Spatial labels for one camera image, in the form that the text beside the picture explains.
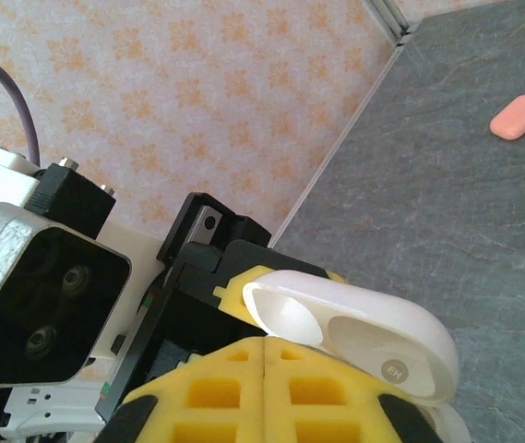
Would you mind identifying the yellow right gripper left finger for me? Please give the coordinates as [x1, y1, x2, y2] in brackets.
[93, 336, 267, 443]

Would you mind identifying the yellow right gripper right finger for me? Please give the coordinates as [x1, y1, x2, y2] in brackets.
[261, 335, 443, 443]

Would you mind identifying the white earbud charging case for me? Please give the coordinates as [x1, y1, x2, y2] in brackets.
[242, 269, 471, 443]

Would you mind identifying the pink earbud charging case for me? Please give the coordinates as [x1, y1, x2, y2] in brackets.
[489, 93, 525, 141]

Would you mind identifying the aluminium table edge profile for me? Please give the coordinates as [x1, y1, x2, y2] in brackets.
[270, 43, 404, 245]

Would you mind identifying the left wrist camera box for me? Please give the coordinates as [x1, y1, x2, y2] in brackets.
[0, 202, 133, 387]

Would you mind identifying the black left camera cable plug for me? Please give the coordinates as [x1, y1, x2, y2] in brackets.
[26, 156, 118, 241]

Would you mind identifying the aluminium frame post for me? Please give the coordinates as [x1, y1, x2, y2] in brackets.
[362, 0, 424, 46]

